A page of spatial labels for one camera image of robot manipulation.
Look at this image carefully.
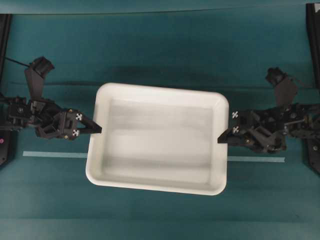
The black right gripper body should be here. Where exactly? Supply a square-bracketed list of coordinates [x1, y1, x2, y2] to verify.
[231, 110, 287, 153]

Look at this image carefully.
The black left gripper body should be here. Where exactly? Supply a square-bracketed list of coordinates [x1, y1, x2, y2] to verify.
[35, 109, 83, 140]

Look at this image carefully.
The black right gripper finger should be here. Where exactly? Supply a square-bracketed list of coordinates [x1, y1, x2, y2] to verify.
[217, 128, 237, 145]

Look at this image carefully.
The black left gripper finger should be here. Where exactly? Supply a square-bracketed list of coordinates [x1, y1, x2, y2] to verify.
[80, 115, 102, 132]
[79, 128, 101, 135]

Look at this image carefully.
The white plastic tray case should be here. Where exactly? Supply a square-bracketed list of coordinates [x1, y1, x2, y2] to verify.
[85, 83, 229, 196]

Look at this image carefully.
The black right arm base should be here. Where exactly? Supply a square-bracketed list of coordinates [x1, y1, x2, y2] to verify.
[305, 0, 320, 176]

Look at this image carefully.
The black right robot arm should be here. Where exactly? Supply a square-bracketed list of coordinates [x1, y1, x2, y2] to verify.
[217, 103, 320, 154]

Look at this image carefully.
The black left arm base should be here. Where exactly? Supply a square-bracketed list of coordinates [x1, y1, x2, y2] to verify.
[0, 13, 13, 170]

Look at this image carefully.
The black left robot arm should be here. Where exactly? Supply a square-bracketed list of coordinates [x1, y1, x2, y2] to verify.
[0, 95, 102, 141]

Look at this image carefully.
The light blue tape strip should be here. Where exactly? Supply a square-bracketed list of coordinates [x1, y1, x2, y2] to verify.
[22, 151, 285, 163]

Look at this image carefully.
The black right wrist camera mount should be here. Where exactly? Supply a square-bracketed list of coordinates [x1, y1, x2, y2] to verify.
[265, 67, 298, 107]

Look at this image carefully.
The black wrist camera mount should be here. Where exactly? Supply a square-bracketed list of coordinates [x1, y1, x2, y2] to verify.
[24, 56, 55, 100]
[265, 67, 298, 107]

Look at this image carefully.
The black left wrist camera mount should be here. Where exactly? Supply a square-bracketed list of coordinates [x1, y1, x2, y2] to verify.
[24, 56, 55, 100]

